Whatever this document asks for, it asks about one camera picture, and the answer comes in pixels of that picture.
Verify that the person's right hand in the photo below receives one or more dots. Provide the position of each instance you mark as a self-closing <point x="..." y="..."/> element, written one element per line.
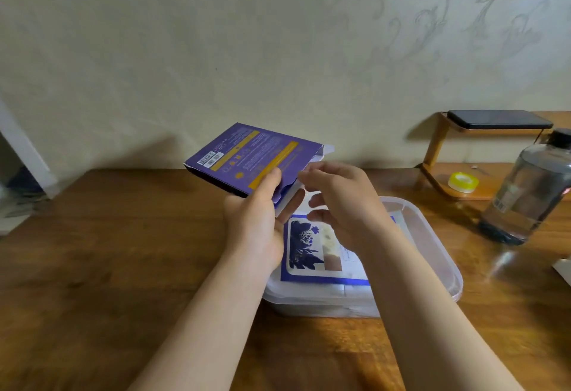
<point x="357" y="208"/>

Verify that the person's left hand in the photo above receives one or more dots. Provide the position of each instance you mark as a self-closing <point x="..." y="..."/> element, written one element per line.
<point x="254" y="230"/>

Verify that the blue mask sachet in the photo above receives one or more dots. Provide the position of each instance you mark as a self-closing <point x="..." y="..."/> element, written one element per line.
<point x="308" y="243"/>

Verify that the purple box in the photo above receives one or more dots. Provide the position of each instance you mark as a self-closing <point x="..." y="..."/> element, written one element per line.
<point x="241" y="154"/>

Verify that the clear plastic container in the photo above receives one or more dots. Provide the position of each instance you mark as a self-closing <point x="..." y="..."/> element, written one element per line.
<point x="428" y="248"/>

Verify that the white box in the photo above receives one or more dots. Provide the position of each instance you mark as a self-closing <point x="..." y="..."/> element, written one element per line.
<point x="563" y="270"/>

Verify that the person's left forearm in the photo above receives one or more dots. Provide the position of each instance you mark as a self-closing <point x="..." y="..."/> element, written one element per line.
<point x="205" y="328"/>

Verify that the person's right forearm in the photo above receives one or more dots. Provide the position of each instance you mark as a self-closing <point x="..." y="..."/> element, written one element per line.
<point x="432" y="324"/>

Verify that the yellow tape roll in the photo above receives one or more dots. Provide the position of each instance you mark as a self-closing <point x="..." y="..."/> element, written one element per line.
<point x="468" y="184"/>

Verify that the small wooden desk shelf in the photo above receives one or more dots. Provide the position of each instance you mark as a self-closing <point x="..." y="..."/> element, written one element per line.
<point x="490" y="181"/>

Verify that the black smartphone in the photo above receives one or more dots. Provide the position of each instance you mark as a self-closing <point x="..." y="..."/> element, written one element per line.
<point x="499" y="119"/>

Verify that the clear bottle with black cap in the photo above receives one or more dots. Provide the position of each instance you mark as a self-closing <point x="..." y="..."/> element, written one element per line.
<point x="526" y="194"/>

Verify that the dark blue bundle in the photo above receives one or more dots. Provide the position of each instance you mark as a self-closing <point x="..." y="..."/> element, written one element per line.
<point x="27" y="183"/>

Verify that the white papers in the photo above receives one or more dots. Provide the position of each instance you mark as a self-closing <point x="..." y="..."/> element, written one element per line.
<point x="20" y="214"/>

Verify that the white bookshelf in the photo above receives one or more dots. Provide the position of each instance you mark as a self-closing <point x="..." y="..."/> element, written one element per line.
<point x="27" y="150"/>

